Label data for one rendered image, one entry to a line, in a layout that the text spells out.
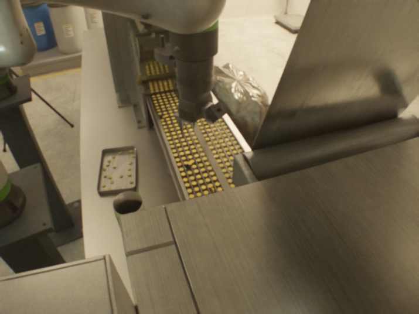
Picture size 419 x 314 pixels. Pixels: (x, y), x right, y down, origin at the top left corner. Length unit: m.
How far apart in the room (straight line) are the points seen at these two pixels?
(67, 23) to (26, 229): 3.18
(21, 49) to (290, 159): 1.13
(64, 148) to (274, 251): 2.46
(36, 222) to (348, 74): 0.73
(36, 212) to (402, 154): 0.77
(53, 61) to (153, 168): 3.04
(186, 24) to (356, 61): 0.24
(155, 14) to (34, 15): 3.77
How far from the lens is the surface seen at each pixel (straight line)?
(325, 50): 0.21
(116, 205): 0.85
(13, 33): 1.26
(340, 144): 0.30
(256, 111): 0.99
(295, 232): 0.19
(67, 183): 2.27
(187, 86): 0.61
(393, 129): 0.35
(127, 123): 1.23
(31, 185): 0.91
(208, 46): 0.57
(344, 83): 0.26
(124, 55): 1.39
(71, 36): 3.84
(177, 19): 0.40
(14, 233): 0.82
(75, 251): 1.88
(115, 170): 1.03
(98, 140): 1.18
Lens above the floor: 1.49
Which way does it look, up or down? 42 degrees down
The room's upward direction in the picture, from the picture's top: straight up
